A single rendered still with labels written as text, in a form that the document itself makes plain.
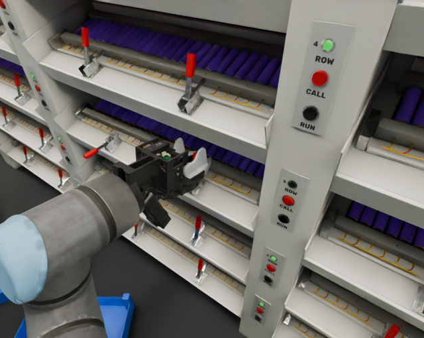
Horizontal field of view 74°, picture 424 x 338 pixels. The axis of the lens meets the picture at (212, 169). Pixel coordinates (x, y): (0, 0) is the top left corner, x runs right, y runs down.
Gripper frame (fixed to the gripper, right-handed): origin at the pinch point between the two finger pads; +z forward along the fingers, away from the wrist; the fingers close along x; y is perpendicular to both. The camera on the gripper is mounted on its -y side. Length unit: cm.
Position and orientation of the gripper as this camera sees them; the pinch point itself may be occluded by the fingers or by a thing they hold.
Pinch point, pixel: (199, 160)
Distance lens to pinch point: 58.1
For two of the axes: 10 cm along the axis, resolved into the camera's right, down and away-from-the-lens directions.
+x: -8.2, -3.7, 4.4
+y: 0.9, -8.4, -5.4
